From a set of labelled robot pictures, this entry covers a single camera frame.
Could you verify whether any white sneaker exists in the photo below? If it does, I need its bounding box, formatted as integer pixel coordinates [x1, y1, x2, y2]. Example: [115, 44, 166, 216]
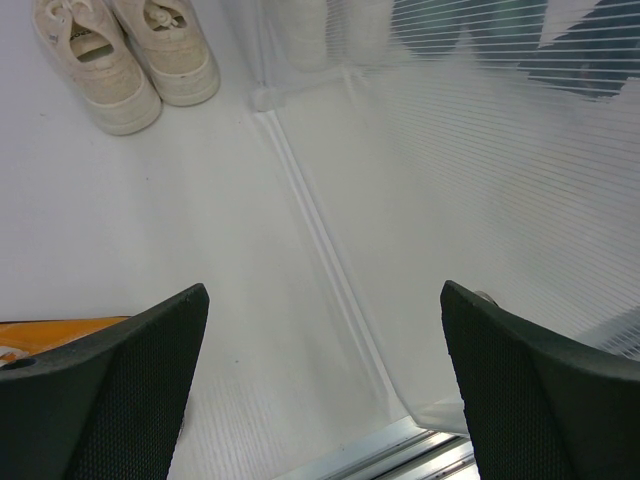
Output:
[344, 0, 394, 65]
[274, 0, 328, 72]

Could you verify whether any white plastic shoe cabinet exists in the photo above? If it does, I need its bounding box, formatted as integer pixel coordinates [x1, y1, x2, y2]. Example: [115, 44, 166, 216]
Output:
[249, 1, 285, 113]

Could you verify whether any orange sneaker upper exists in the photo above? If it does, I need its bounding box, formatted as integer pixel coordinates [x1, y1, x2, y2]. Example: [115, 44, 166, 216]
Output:
[1, 316, 128, 370]

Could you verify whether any aluminium mounting rail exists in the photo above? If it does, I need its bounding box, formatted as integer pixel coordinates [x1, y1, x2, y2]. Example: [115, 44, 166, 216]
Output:
[281, 416, 480, 480]

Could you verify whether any clear cabinet door panel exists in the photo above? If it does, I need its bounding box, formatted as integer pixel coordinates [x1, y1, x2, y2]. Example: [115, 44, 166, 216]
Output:
[265, 1, 639, 433]

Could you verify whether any green pointed shoe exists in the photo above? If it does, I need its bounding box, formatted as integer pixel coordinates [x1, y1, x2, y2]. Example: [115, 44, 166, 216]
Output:
[466, 1, 639, 98]
[391, 0, 476, 61]

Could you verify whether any beige sneaker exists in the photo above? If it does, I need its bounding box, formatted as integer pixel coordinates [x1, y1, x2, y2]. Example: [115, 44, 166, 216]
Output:
[111, 0, 221, 107]
[31, 1, 162, 136]

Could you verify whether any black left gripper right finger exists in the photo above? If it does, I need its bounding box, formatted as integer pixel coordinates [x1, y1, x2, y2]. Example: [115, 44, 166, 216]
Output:
[440, 280, 639, 479]

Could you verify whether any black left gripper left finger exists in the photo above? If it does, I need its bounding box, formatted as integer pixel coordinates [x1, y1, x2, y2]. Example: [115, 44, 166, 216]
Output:
[1, 284, 209, 479]

